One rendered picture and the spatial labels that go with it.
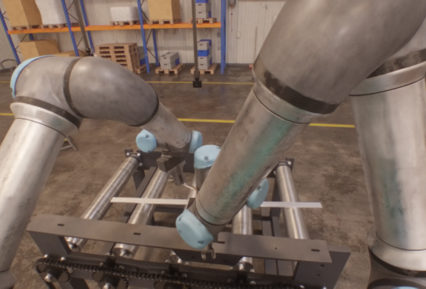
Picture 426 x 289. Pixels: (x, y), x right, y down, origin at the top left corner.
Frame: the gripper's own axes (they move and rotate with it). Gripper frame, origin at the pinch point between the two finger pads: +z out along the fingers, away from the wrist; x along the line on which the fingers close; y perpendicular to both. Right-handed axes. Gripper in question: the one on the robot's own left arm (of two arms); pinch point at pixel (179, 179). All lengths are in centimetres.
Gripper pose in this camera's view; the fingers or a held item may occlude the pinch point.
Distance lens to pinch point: 104.1
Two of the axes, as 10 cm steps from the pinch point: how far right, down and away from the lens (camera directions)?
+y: -7.5, -1.6, 6.4
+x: -6.4, 4.3, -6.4
